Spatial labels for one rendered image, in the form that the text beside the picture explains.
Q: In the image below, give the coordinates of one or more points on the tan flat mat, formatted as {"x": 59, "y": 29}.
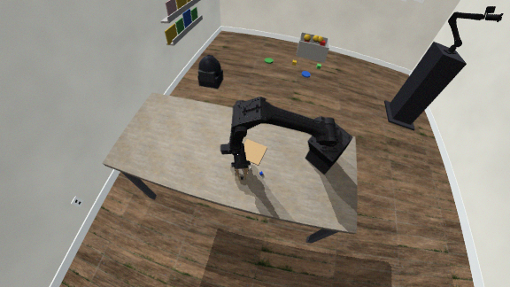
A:
{"x": 254, "y": 151}

